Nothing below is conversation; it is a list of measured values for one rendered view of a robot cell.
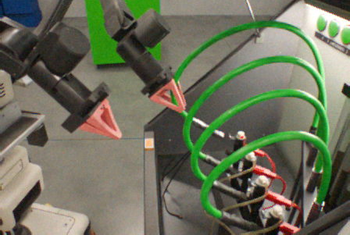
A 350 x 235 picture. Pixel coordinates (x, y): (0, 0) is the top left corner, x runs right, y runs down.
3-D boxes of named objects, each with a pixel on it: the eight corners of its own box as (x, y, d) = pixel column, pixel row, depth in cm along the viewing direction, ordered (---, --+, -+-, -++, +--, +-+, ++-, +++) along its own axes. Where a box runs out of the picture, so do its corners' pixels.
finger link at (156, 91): (195, 95, 69) (169, 66, 67) (193, 105, 62) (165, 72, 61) (174, 112, 71) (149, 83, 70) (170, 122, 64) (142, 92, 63)
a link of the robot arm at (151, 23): (130, 39, 73) (105, 23, 67) (162, 8, 69) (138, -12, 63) (143, 71, 67) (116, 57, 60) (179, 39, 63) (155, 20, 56)
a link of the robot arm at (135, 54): (118, 45, 67) (108, 49, 62) (137, 26, 65) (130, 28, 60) (137, 67, 68) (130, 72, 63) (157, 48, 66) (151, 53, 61)
